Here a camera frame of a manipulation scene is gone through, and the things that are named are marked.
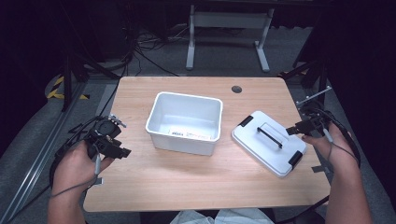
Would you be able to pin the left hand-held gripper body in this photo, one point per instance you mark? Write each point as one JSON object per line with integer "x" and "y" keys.
{"x": 104, "y": 137}

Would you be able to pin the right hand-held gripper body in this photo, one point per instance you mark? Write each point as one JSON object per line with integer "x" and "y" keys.
{"x": 313, "y": 123}

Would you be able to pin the person's right hand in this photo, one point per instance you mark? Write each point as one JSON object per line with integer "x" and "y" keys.
{"x": 337, "y": 147}

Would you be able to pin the person's left hand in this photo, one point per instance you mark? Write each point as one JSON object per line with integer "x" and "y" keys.
{"x": 74, "y": 169}

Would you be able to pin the yellow and black floor tape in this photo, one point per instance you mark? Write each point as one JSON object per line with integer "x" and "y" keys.
{"x": 56, "y": 91}

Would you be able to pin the white plastic storage box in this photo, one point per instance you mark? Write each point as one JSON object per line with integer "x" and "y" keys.
{"x": 185, "y": 118}

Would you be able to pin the black tripod stand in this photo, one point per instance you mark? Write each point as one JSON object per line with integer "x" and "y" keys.
{"x": 70, "y": 71}

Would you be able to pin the white paper label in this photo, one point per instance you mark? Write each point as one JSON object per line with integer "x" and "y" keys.
{"x": 190, "y": 134}

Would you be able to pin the grey round table grommet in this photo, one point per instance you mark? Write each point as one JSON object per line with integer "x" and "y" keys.
{"x": 236, "y": 89}

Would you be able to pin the person's light trousers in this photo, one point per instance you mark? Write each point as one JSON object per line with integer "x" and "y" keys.
{"x": 224, "y": 217}

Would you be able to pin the black stand with silver bracket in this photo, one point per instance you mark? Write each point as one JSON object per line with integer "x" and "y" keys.
{"x": 311, "y": 81}

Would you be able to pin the grey metal floor rail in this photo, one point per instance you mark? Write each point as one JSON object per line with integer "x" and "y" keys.
{"x": 37, "y": 155}

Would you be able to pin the white metal table frame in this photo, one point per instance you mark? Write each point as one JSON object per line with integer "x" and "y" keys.
{"x": 229, "y": 20}

